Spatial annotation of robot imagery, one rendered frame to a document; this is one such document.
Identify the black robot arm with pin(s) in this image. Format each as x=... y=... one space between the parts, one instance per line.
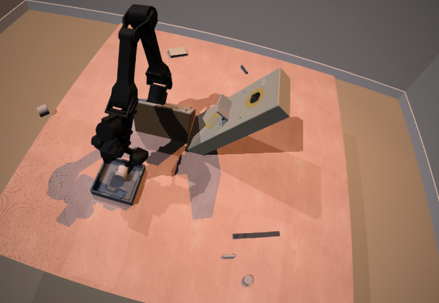
x=124 y=94

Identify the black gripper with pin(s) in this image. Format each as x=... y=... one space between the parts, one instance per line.
x=137 y=156

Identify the tan cylinder with grey slotted end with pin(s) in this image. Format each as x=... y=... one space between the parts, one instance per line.
x=121 y=173

